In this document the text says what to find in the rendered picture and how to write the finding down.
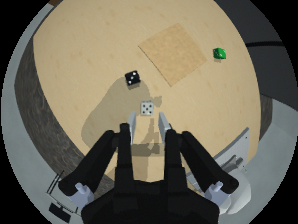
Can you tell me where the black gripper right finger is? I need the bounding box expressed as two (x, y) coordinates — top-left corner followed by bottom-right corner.
(158, 112), (239, 221)

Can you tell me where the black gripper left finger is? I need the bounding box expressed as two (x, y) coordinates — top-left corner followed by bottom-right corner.
(58, 111), (139, 222)

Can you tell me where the black die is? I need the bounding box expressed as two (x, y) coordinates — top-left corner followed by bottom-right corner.
(125, 70), (140, 86)

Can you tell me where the green die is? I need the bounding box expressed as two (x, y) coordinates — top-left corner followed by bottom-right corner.
(213, 48), (226, 59)

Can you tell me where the white die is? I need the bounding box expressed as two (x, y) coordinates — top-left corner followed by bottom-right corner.
(141, 101), (154, 115)

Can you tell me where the tan square mat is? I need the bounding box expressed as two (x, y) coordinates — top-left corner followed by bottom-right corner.
(138, 23), (208, 86)

